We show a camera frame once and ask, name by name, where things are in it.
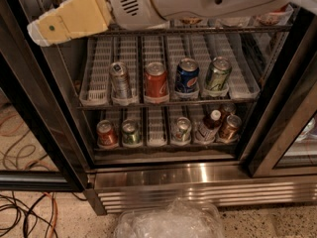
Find red can bottom shelf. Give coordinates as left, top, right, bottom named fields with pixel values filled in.
left=96, top=120, right=118, bottom=147

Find green can bottom shelf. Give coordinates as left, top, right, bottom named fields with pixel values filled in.
left=121, top=119, right=141, bottom=146

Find green silver can bottom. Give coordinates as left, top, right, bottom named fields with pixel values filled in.
left=171, top=117, right=191, bottom=142

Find empty white middle left tray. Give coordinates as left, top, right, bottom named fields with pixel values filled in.
left=79, top=37, right=113, bottom=106

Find top wire shelf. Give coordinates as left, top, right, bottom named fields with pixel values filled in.
left=92, top=25, right=292, bottom=38

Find clear plastic bag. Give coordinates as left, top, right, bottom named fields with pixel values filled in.
left=113, top=198, right=225, bottom=238

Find left glass fridge door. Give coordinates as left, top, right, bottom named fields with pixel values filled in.
left=0, top=0, right=87, bottom=191

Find red coke can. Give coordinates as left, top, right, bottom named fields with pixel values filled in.
left=145, top=61, right=167, bottom=98

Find red tall can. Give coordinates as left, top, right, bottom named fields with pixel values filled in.
left=257, top=4, right=293, bottom=26

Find brown can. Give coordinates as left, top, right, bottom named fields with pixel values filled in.
left=218, top=115, right=242, bottom=142
left=219, top=103, right=236, bottom=121

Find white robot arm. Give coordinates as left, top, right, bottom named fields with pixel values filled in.
left=27, top=0, right=317, bottom=47

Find stainless steel fridge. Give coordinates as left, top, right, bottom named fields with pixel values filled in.
left=14, top=0, right=317, bottom=215

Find orange cable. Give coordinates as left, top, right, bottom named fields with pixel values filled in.
left=43, top=191, right=59, bottom=238

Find brown can front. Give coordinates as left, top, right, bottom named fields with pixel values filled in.
left=218, top=115, right=242, bottom=142

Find green soda can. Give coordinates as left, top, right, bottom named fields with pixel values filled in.
left=204, top=57, right=232, bottom=91

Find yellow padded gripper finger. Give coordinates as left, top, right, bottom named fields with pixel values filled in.
left=27, top=0, right=112, bottom=47

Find empty white bottom tray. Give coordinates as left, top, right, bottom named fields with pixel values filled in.
left=147, top=107, right=167, bottom=147

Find glass fridge door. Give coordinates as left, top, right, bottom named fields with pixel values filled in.
left=249, top=60, right=317, bottom=178
left=0, top=0, right=87, bottom=191

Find blue pepsi can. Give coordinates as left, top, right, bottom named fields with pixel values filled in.
left=174, top=58, right=199, bottom=93

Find brown can rear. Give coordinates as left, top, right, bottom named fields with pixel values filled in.
left=219, top=103, right=236, bottom=121

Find brown bottle white cap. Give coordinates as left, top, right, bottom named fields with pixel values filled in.
left=196, top=109, right=221, bottom=142

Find silver slim can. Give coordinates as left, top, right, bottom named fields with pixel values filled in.
left=110, top=61, right=132, bottom=99

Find right glass fridge door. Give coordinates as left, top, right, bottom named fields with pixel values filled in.
left=249, top=60, right=317, bottom=178

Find black cables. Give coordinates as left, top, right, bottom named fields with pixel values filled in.
left=0, top=191, right=87, bottom=238

